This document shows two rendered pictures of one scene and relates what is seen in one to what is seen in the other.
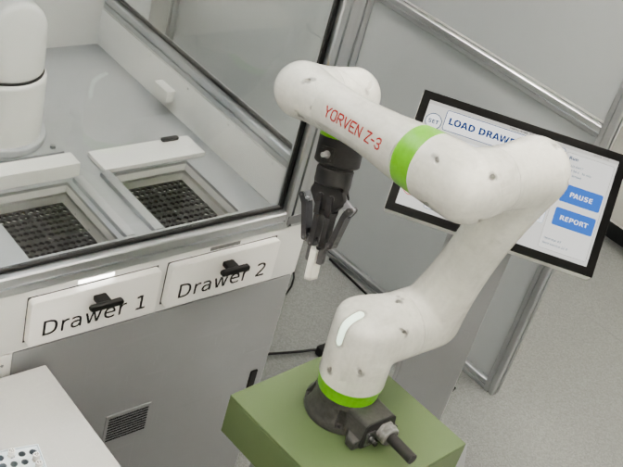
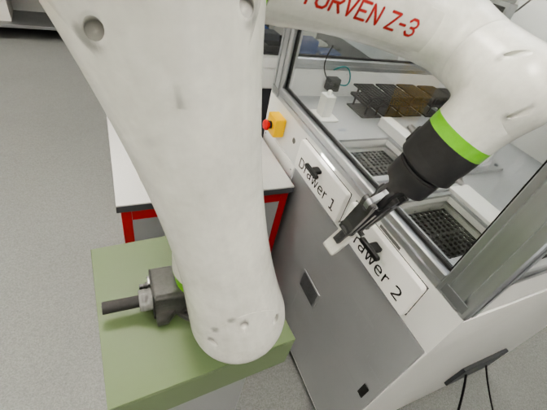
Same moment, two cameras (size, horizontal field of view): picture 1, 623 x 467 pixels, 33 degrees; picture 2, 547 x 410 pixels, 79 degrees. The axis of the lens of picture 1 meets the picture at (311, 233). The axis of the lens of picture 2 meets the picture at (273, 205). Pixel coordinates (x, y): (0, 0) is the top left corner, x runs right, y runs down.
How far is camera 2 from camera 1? 1.97 m
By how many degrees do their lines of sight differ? 80
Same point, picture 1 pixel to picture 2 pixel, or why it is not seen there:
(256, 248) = (400, 266)
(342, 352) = not seen: hidden behind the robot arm
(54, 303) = (306, 149)
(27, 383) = (280, 177)
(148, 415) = (315, 302)
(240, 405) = not seen: hidden behind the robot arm
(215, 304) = (366, 281)
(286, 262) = (425, 332)
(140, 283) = (334, 189)
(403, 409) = (186, 352)
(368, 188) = not seen: outside the picture
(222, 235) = (391, 224)
